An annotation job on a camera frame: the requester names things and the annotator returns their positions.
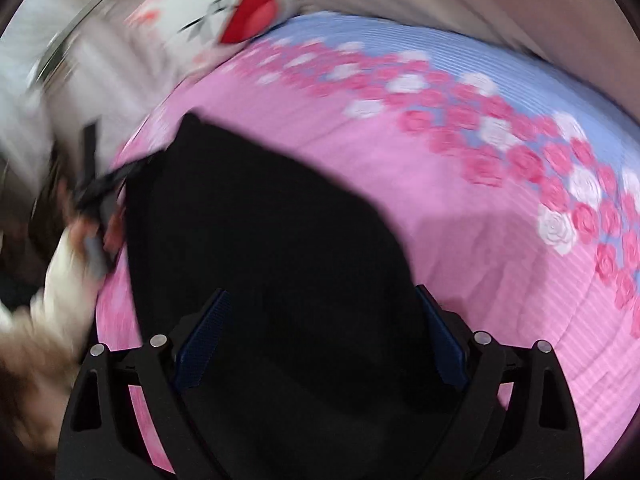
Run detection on metal bed rail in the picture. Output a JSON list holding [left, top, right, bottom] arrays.
[[30, 0, 168, 86]]

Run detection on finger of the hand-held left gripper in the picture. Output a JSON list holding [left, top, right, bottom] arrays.
[[97, 156, 153, 188], [81, 121, 101, 183]]

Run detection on beige draped cloth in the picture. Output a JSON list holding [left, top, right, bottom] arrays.
[[250, 0, 640, 111]]

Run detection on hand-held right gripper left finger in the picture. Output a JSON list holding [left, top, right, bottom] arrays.
[[55, 289, 232, 480]]

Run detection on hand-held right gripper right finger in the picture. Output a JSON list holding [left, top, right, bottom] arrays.
[[415, 284, 586, 480]]

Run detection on white cat face pillow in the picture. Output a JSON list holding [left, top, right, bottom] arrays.
[[127, 0, 287, 68]]

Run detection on black pants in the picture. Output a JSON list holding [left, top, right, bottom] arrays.
[[122, 112, 467, 480]]

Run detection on pink floral bedsheet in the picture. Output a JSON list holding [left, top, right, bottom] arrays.
[[95, 14, 640, 480]]

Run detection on white curtain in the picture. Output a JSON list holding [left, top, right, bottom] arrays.
[[0, 0, 171, 201]]

